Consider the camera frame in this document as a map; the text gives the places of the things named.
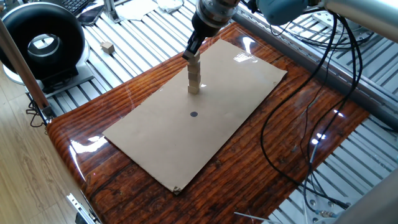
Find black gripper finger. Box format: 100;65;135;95
181;30;206;62

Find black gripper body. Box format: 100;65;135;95
190;11;225;40

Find white crumpled cloth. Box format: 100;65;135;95
157;0;185;14

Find white paper sheet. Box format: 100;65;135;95
115;0;160;22

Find brown cardboard sheet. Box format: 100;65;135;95
101;39;289;196

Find black phone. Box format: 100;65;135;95
76;4;106;27

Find black keyboard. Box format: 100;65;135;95
55;0;96;16

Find white zip tie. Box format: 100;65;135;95
233;211;276;224

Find aluminium upright bracket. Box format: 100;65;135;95
102;0;123;24

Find black ring-shaped device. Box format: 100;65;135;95
0;1;96;98

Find black cables behind rail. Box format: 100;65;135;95
269;17;376;53

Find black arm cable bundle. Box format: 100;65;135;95
259;11;365;216

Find brown frame post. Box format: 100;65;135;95
0;18;57;121

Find tangled black cables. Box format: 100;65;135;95
25;98;48;129

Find silver rail bracket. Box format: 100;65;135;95
65;192;103;224

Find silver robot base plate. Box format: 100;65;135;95
297;191;354;224

